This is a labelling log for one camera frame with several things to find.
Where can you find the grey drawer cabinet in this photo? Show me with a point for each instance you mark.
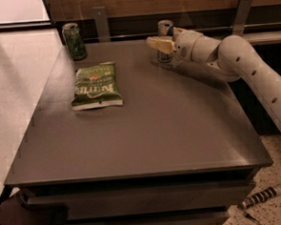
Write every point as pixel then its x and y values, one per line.
pixel 176 152

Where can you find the green soda can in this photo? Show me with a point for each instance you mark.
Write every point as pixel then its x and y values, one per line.
pixel 74 41

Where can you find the left metal wall bracket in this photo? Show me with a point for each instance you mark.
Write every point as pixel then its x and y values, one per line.
pixel 101 24

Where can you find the right metal wall bracket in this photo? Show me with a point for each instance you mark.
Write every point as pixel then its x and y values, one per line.
pixel 241 17

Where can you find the horizontal metal rail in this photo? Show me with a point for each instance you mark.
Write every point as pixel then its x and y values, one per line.
pixel 209 31

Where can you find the metal wall bracket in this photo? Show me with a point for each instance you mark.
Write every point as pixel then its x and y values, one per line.
pixel 101 24
pixel 241 17

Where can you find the green kettle chips bag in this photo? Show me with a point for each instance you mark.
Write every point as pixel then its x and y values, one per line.
pixel 95 87

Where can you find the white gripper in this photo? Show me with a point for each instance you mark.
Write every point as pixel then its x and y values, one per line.
pixel 186 45

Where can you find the black white striped tool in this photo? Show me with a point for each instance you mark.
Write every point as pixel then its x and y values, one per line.
pixel 258 198

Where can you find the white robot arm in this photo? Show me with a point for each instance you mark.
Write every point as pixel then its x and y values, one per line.
pixel 229 59

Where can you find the silver blue redbull can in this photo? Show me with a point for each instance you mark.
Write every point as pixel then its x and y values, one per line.
pixel 165 28

